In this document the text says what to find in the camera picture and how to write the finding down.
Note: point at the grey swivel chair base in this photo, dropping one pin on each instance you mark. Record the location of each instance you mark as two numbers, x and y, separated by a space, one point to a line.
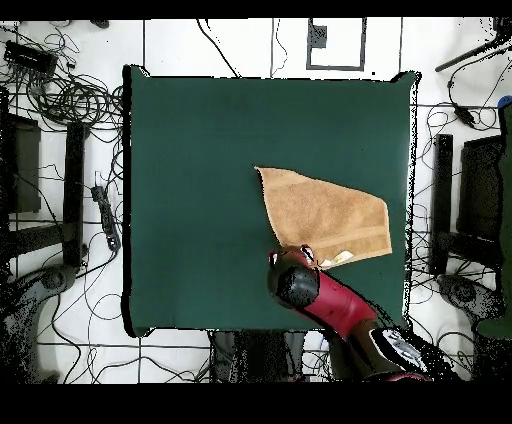
52 278
464 292

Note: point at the black flat panel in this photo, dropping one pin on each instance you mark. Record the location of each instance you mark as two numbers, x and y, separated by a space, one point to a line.
480 188
24 168

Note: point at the small blue round object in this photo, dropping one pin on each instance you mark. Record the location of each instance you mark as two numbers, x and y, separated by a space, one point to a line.
506 101

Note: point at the tan terry cloth towel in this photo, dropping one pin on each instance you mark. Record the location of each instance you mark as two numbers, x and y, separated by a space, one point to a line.
324 212

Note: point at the black box device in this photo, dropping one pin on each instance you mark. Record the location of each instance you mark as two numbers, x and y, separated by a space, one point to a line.
30 58

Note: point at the dark green table cloth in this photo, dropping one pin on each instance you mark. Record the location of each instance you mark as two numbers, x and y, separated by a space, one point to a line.
200 160

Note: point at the small dark grey object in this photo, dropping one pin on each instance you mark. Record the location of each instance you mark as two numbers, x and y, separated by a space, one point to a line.
100 23

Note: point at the dark grey square plate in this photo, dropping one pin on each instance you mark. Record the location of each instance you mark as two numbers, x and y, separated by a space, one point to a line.
318 36

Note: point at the black power strip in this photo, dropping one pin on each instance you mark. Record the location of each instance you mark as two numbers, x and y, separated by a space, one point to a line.
107 218

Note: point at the black tripod leg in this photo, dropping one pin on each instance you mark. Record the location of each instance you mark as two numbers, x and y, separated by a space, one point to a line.
468 54

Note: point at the black stand bar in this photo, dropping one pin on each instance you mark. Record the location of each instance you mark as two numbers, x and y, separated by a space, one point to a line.
74 192
443 192

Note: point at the grey square floor frame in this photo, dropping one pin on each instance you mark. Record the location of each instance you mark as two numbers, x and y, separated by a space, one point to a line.
308 56

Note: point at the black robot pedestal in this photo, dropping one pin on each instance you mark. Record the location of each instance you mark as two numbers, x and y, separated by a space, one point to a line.
256 356

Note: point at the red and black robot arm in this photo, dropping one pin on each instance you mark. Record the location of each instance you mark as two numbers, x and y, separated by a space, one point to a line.
336 304

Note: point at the black power adapter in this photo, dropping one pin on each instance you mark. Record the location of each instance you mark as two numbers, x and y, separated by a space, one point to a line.
464 114

